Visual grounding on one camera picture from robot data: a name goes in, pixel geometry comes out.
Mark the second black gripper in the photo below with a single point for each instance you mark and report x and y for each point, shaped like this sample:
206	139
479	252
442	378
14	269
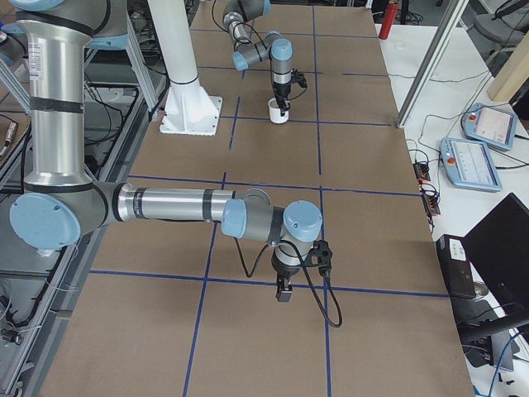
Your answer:
285	271

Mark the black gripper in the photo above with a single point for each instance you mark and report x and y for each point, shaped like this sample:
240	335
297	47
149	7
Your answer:
280	92

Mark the white smiley face mug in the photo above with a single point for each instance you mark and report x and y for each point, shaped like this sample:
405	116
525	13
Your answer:
276	115

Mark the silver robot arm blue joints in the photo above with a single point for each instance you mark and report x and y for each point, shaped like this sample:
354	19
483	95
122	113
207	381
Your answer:
273	46

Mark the red cylindrical bottle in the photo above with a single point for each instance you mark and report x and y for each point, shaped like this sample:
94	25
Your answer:
389	16

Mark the orange black adapter far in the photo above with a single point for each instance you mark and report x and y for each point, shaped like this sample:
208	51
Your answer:
421	170

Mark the orange black adapter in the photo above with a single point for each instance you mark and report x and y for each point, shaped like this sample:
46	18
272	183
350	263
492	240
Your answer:
421	170
431	205

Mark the orange black adapter near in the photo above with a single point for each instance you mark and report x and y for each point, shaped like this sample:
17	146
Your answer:
431	205

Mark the black desktop computer box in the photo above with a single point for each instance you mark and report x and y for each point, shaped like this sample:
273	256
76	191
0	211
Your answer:
455	267

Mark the near blue teach pendant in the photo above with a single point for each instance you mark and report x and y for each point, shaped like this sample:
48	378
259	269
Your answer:
468	165

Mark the blue teach pendant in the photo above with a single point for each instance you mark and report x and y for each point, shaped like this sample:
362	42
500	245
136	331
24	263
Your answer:
468	165
490	124

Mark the far blue teach pendant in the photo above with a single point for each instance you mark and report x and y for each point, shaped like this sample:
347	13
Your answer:
490	124

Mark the black computer monitor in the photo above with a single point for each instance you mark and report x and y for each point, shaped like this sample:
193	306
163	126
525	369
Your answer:
497	247

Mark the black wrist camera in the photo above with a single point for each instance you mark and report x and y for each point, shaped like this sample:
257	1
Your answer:
298	78
319	256

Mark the white pedestal column with base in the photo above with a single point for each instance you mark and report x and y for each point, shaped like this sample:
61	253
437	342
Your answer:
189	109

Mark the aluminium frame post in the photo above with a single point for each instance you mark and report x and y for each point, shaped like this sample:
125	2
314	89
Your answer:
432	58

